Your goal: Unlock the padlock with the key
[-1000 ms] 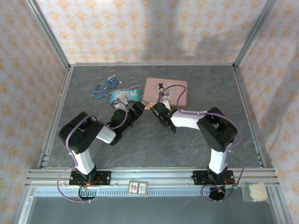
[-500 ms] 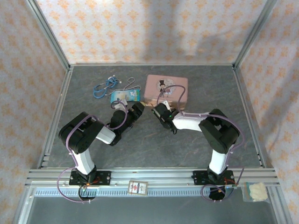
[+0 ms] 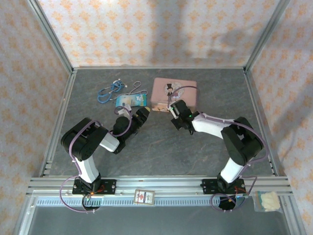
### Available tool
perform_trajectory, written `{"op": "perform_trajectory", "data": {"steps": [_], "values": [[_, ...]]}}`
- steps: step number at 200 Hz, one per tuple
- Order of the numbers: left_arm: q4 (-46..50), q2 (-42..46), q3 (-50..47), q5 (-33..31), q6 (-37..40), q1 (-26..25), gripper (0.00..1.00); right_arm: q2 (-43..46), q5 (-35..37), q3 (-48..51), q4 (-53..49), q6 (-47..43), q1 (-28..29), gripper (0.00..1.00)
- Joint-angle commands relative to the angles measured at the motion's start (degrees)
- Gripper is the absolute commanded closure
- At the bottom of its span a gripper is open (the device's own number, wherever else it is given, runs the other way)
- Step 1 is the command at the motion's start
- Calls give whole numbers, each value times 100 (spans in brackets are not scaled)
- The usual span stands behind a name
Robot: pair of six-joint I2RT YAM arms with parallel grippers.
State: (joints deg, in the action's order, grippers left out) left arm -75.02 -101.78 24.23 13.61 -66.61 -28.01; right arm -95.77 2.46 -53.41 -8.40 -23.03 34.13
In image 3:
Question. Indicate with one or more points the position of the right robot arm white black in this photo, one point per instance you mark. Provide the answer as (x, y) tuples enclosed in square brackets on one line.
[(207, 126)]

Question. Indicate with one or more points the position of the aluminium frame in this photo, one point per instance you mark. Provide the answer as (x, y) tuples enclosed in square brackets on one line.
[(156, 182)]

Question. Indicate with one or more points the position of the clear bag with white pieces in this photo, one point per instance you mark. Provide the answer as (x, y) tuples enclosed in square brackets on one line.
[(267, 200)]

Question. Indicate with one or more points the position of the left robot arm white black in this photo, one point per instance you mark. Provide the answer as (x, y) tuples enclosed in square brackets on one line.
[(85, 144)]

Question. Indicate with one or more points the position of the pink tin box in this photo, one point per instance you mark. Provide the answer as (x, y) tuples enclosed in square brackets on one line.
[(161, 94)]

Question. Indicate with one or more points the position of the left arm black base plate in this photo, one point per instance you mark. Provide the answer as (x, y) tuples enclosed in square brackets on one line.
[(108, 186)]

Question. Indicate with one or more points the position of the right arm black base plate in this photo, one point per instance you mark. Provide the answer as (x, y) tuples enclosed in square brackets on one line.
[(209, 186)]

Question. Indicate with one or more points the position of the blue stethoscope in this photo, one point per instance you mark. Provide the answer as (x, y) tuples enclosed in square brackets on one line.
[(107, 94)]

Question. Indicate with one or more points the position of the light blue printed pouch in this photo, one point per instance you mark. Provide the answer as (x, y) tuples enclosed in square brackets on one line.
[(132, 100)]

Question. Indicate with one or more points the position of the small red-white card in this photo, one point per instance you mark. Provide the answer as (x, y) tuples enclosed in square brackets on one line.
[(144, 197)]

